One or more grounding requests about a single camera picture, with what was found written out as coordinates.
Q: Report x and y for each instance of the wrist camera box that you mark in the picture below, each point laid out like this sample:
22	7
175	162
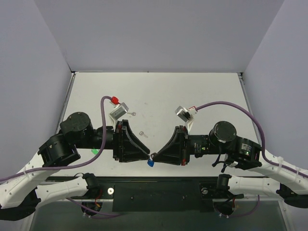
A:
187	115
118	111

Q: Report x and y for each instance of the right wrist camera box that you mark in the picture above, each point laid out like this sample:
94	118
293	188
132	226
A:
187	115

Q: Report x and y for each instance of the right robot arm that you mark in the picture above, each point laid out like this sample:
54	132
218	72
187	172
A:
280	179

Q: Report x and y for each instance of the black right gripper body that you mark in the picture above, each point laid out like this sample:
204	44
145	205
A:
184	145

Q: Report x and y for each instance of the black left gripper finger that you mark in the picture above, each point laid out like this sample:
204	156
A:
129	144
131	156

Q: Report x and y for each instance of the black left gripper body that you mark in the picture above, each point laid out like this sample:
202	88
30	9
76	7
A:
118	141

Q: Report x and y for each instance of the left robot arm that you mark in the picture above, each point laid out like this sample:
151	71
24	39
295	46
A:
22	195

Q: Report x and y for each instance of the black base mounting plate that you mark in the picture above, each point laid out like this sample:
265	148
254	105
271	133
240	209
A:
163	194

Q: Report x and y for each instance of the green key tag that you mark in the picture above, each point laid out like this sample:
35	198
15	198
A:
95	151

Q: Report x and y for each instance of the blue key tag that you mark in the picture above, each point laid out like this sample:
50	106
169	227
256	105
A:
150	162

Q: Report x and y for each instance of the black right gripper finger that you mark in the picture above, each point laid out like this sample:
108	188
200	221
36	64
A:
175	145
166	159

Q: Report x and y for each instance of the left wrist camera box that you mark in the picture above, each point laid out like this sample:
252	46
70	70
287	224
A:
118	111

